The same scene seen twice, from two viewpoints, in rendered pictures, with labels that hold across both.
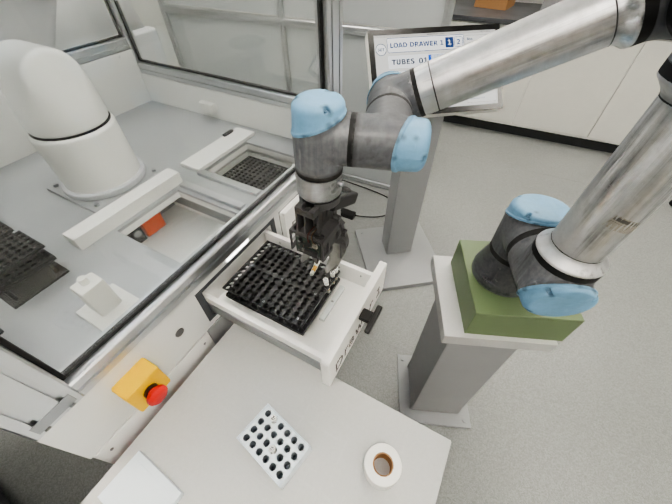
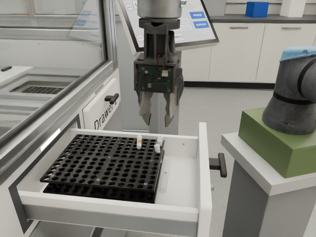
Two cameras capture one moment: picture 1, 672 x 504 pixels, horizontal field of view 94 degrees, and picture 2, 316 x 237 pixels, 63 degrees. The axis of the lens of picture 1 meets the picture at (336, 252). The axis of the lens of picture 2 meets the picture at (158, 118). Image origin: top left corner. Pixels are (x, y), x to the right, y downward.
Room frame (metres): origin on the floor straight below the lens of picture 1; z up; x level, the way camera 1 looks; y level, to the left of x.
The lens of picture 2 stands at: (0.00, 0.20, 1.23)
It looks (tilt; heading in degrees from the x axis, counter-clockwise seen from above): 27 degrees down; 339
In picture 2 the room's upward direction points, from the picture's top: straight up
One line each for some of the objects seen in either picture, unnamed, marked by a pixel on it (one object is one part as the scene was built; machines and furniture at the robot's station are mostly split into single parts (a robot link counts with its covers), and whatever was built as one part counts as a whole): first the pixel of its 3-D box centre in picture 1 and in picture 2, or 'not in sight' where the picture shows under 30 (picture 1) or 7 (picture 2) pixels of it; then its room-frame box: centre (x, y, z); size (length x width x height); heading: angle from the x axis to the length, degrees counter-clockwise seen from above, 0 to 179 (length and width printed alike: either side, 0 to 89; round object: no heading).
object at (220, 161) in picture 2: (368, 316); (216, 163); (0.36, -0.07, 0.91); 0.07 x 0.04 x 0.01; 151
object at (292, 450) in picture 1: (274, 444); not in sight; (0.14, 0.13, 0.78); 0.12 x 0.08 x 0.04; 50
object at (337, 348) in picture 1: (356, 319); (201, 175); (0.37, -0.05, 0.87); 0.29 x 0.02 x 0.11; 151
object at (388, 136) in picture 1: (388, 137); not in sight; (0.44, -0.08, 1.28); 0.11 x 0.11 x 0.08; 82
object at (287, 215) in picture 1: (310, 200); (104, 106); (0.80, 0.08, 0.87); 0.29 x 0.02 x 0.11; 151
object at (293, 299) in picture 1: (284, 286); (110, 169); (0.47, 0.13, 0.87); 0.22 x 0.18 x 0.06; 61
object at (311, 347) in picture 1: (281, 286); (106, 170); (0.47, 0.14, 0.86); 0.40 x 0.26 x 0.06; 61
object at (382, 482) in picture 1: (382, 466); not in sight; (0.10, -0.08, 0.78); 0.07 x 0.07 x 0.04
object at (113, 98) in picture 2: not in sight; (110, 98); (0.79, 0.06, 0.91); 0.07 x 0.04 x 0.01; 151
